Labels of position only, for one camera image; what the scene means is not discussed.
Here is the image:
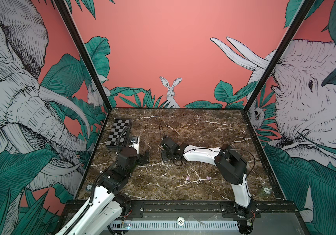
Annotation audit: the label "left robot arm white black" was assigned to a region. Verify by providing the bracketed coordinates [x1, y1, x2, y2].
[57, 147, 150, 235]

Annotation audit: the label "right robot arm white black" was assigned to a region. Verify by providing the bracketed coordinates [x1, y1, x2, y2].
[160, 135, 253, 218]

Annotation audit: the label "black white checkerboard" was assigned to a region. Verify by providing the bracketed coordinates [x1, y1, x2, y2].
[105, 118, 132, 149]

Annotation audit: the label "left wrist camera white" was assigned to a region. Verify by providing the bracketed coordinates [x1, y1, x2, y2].
[129, 136, 140, 154]

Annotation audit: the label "white slotted cable duct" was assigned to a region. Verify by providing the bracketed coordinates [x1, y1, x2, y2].
[110, 220, 239, 231]

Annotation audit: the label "black front rail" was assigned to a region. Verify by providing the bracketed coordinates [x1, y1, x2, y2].
[127, 200, 298, 219]

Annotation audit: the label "black frame post left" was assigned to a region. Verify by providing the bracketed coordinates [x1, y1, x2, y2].
[54, 0, 112, 113]

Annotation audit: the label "black frame post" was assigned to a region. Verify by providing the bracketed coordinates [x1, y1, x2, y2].
[54, 0, 112, 113]
[243, 0, 315, 113]

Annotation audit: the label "black frame post right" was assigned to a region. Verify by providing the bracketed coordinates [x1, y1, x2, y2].
[243, 0, 315, 113]

